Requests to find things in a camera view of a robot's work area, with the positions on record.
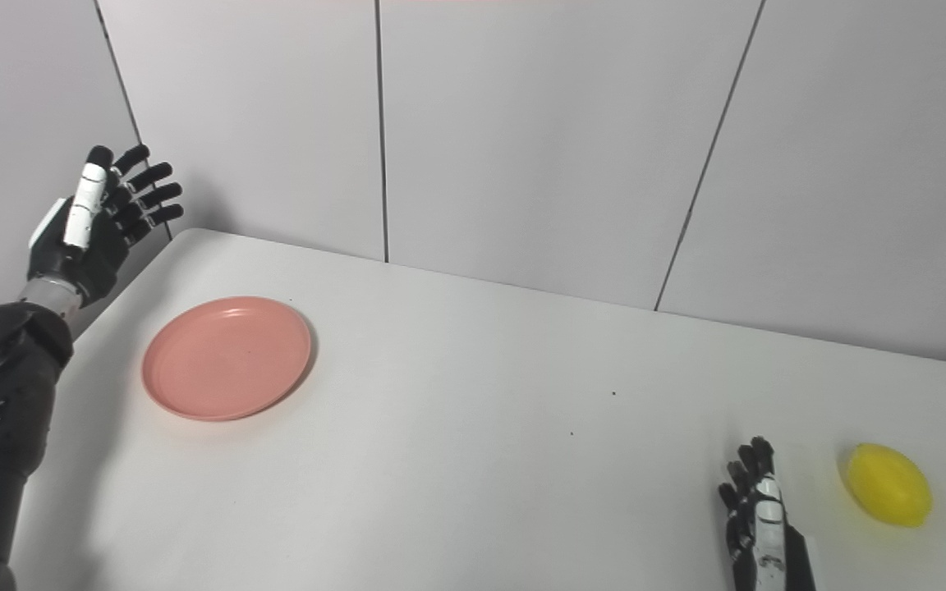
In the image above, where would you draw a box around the pink round plate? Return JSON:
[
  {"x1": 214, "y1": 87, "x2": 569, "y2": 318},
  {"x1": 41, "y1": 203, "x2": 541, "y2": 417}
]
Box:
[{"x1": 141, "y1": 296, "x2": 314, "y2": 423}]

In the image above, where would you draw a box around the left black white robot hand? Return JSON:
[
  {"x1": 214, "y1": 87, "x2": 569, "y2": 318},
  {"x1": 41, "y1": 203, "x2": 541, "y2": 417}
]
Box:
[{"x1": 27, "y1": 144, "x2": 185, "y2": 309}]

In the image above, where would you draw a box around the yellow lemon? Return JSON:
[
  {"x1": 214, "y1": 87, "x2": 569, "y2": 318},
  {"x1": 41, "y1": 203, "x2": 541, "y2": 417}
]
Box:
[{"x1": 842, "y1": 442, "x2": 934, "y2": 529}]

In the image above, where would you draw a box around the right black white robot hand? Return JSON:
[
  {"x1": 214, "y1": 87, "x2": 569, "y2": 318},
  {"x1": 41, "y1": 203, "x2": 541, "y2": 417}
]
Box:
[{"x1": 717, "y1": 437, "x2": 818, "y2": 591}]

